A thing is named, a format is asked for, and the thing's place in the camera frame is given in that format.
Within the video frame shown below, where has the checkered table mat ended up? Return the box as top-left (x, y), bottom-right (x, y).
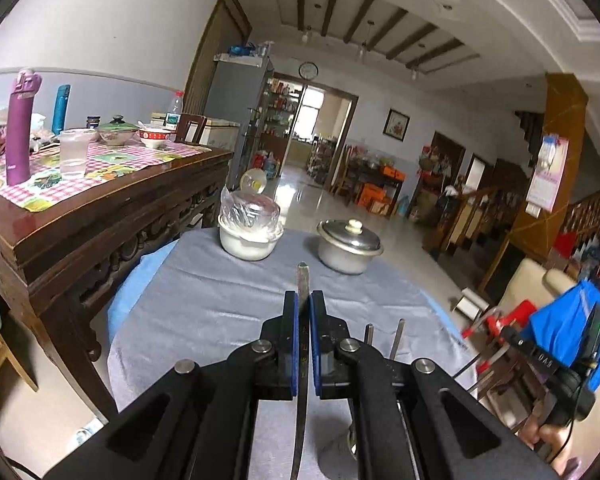
top-left (0, 136), bottom-right (209, 212)

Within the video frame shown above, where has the clear plastic water bottle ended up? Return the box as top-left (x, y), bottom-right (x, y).
top-left (164, 91), bottom-right (184, 131)

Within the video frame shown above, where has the grey refrigerator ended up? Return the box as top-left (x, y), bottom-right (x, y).
top-left (204, 54), bottom-right (273, 190)

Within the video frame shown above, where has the round wall clock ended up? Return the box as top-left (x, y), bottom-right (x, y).
top-left (298, 62), bottom-right (320, 81)

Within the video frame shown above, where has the grey tablecloth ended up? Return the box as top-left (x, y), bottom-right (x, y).
top-left (104, 226), bottom-right (479, 480)

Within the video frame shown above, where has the teal thermos bottle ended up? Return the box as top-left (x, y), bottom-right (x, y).
top-left (52, 84), bottom-right (71, 136)

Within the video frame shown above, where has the white bowl with plastic wrap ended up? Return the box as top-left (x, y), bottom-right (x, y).
top-left (218, 188), bottom-right (284, 261)

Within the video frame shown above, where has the dark wooden side table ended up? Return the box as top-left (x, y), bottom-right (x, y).
top-left (332, 159), bottom-right (406, 219)

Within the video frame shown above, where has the small white step stool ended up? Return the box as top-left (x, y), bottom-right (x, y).
top-left (452, 287), bottom-right (490, 321)

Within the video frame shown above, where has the red white patterned bowl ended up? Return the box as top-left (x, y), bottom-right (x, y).
top-left (138, 128), bottom-right (171, 150)

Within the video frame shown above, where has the purple thermos bottle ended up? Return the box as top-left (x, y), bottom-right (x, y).
top-left (5, 68), bottom-right (42, 186)

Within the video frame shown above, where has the wall calendar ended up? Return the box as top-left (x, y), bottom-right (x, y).
top-left (526, 134), bottom-right (569, 218)

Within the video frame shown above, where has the green lidded bowl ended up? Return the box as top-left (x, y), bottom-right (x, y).
top-left (97, 115), bottom-right (138, 148)

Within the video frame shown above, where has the dark chopstick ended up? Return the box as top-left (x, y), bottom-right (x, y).
top-left (364, 323), bottom-right (375, 346)
top-left (290, 262), bottom-right (311, 480)
top-left (389, 318), bottom-right (405, 361)

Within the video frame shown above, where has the dark carved wooden sideboard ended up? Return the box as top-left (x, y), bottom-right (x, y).
top-left (0, 148), bottom-right (232, 422)

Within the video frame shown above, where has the red plastic child chair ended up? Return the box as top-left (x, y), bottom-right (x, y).
top-left (462, 299), bottom-right (538, 375)

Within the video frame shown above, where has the white chest freezer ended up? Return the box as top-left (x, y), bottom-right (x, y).
top-left (199, 118), bottom-right (240, 152)

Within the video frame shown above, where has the cream sofa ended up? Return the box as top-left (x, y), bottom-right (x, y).
top-left (496, 258), bottom-right (577, 314)

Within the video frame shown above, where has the orange box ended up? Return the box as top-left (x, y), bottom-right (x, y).
top-left (356, 183), bottom-right (386, 208)

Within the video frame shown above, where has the clear plastic cup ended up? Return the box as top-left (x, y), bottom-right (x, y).
top-left (58, 129), bottom-right (97, 179)

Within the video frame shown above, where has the person's right hand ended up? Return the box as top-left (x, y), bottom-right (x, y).
top-left (517, 401), bottom-right (581, 479)

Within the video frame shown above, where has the framed wall picture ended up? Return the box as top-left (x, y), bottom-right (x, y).
top-left (382, 108), bottom-right (411, 142)

